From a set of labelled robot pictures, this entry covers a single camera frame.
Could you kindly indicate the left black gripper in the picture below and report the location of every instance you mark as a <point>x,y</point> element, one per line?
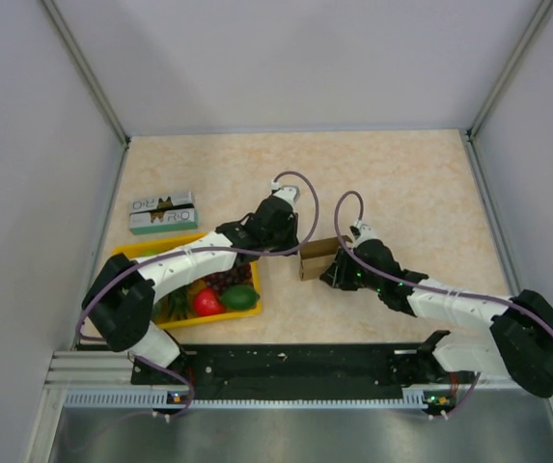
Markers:
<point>291,225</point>

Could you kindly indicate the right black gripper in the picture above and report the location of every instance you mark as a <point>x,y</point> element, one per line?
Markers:
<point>337,275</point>

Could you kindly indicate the brown cardboard box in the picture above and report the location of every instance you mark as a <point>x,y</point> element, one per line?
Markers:
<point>316,256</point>

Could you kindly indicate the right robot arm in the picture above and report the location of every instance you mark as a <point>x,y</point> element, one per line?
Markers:
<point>514,334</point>

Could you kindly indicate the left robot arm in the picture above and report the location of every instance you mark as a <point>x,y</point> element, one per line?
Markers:
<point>119,303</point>

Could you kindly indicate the green toothpaste box front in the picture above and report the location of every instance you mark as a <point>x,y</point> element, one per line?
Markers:
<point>175,220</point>

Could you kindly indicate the purple grape bunch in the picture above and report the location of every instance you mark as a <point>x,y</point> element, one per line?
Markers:
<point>220,281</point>

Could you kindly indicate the green lime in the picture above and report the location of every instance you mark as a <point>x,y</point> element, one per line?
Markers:
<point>240,298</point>

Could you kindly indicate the orange spiky fruit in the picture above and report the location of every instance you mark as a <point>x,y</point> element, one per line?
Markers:
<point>193,290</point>

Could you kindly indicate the red apple front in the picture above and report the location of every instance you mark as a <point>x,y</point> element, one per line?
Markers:
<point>207,303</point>

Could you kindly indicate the green leafy vegetable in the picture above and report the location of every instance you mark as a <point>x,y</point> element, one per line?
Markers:
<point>178,305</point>

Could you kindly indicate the green pear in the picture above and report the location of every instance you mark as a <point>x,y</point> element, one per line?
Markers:
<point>149,253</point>

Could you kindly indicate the yellow plastic tray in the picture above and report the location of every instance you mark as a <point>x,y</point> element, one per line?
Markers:
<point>220,296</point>

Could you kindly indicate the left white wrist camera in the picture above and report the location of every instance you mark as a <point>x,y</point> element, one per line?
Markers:
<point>288,193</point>

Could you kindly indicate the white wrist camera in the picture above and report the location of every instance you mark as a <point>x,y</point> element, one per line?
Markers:
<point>362,232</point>
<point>288,193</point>

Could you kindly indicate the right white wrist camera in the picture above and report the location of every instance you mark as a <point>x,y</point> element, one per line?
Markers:
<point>362,232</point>

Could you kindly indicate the right aluminium frame post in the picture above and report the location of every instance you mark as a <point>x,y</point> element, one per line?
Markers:
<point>536,24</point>

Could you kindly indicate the aluminium frame post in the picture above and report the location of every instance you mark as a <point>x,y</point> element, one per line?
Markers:
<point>536,24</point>
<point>83,68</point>

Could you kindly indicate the left aluminium frame post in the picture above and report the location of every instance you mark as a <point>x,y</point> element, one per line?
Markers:
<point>83,68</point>

